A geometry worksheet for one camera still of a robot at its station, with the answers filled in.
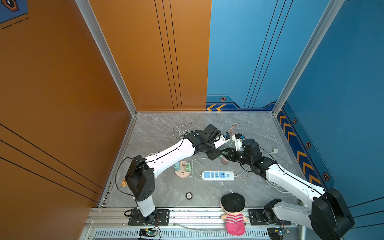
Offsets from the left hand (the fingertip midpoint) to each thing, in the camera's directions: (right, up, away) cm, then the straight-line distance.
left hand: (217, 147), depth 81 cm
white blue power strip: (+2, -17, +4) cm, 18 cm away
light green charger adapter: (-16, -11, +2) cm, 20 cm away
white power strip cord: (+40, -5, +15) cm, 43 cm away
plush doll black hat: (+6, -25, -10) cm, 28 cm away
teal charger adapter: (-22, -12, +3) cm, 25 cm away
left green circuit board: (-35, -39, -10) cm, 53 cm away
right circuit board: (+26, -39, -11) cm, 48 cm away
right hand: (+2, -3, 0) cm, 3 cm away
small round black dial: (-15, -26, 0) cm, 31 cm away
